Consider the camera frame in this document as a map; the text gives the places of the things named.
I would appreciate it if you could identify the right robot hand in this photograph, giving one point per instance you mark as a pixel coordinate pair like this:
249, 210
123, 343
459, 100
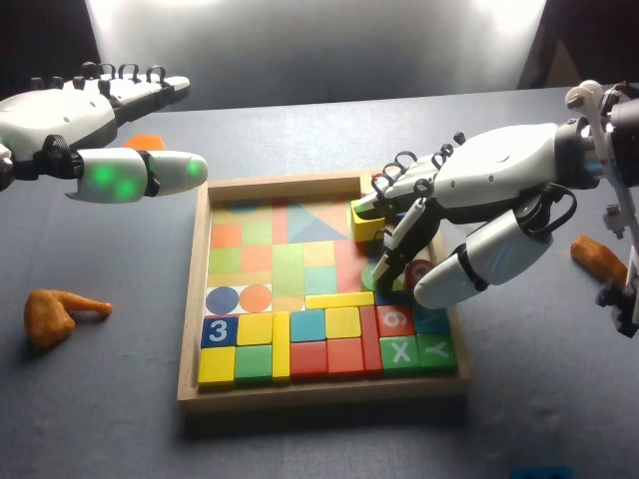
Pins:
494, 169

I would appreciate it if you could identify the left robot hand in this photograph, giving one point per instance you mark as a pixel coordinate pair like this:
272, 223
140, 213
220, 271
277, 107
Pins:
60, 120

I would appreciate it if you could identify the red cylinder block letter Q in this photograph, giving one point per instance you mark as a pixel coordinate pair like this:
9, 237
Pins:
417, 272

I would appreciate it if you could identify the yellow wooden cube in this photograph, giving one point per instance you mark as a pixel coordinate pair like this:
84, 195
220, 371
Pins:
364, 230

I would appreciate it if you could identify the green cylinder block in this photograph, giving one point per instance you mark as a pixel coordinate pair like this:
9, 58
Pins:
368, 277

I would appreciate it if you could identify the orange hexagon block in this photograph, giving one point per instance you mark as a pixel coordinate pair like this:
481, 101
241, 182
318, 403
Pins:
144, 142

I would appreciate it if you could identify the blue number cube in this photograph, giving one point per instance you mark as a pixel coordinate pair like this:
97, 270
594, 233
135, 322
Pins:
218, 332

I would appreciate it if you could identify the blue two-hole brick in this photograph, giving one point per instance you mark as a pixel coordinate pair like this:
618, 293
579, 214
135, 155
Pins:
541, 473

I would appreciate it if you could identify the grey table cloth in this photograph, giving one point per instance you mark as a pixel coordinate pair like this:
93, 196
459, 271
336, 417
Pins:
299, 144

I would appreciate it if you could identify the toy fried chicken drumstick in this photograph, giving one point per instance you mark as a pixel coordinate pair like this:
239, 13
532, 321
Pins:
47, 319

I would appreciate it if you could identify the wooden puzzle tray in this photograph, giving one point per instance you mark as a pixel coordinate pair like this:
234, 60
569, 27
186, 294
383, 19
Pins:
192, 299

